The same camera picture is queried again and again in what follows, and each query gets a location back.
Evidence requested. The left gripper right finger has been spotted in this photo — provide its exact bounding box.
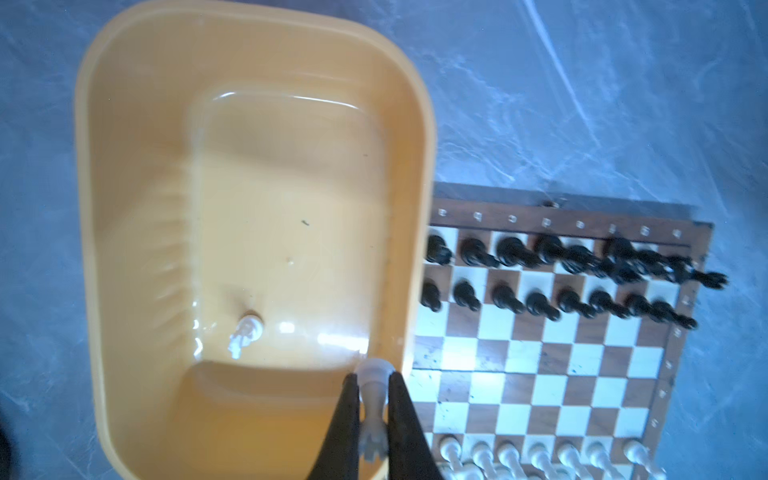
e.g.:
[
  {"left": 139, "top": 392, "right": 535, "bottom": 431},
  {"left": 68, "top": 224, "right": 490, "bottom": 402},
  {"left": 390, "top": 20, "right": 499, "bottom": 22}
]
[{"left": 387, "top": 371, "right": 443, "bottom": 480}]

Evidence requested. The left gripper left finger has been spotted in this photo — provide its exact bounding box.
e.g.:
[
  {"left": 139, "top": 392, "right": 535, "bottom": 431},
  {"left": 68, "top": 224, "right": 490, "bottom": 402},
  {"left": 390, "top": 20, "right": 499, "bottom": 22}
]
[{"left": 307, "top": 373, "right": 360, "bottom": 480}]

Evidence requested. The white knight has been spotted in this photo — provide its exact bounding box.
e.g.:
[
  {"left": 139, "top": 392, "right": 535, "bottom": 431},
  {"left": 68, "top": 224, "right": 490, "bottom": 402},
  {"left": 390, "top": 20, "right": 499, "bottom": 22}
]
[
  {"left": 355, "top": 358, "right": 395, "bottom": 463},
  {"left": 228, "top": 314, "right": 264, "bottom": 360}
]

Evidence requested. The wooden chess board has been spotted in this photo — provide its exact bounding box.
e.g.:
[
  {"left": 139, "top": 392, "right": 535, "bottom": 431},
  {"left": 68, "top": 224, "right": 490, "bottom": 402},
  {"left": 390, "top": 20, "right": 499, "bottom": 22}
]
[{"left": 407, "top": 183, "right": 714, "bottom": 479}]

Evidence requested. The yellow plastic tray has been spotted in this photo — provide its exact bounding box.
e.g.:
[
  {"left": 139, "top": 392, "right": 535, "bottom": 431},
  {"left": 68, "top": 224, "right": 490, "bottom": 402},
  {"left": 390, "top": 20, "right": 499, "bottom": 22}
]
[{"left": 74, "top": 1, "right": 436, "bottom": 479}]

